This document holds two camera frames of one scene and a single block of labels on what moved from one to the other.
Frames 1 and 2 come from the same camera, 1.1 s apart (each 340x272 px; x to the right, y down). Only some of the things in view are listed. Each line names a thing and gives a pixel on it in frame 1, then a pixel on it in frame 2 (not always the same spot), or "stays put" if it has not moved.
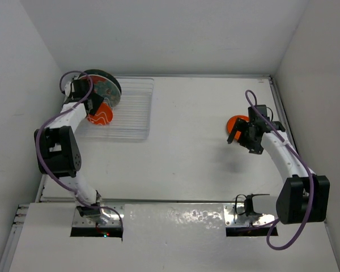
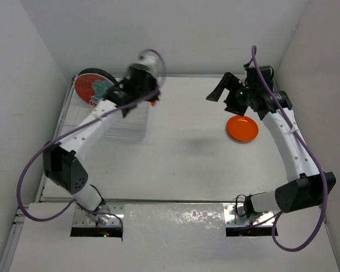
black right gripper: (254, 147) to (229, 81)
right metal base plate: (232, 219) stays put
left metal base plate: (81, 221) stays put
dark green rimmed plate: (99, 72) stays put
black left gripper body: (95, 101) to (151, 84)
